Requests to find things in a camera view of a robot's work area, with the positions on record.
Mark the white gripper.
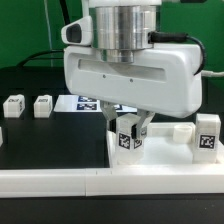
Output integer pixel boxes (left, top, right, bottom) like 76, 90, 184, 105
61, 15, 202, 140

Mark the white square table top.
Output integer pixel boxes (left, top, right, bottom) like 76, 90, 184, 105
107, 122, 224, 167

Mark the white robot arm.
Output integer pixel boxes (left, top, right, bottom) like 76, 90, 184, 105
61, 0, 205, 139

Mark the white sheet with tags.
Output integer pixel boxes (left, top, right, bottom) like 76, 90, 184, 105
53, 94, 138, 113

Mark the white block at left edge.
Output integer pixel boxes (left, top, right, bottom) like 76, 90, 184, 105
0, 127, 3, 147

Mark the white front obstacle bar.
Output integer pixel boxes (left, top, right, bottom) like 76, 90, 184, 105
0, 165, 224, 198

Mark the black cable bundle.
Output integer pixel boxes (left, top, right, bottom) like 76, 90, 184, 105
16, 0, 78, 69

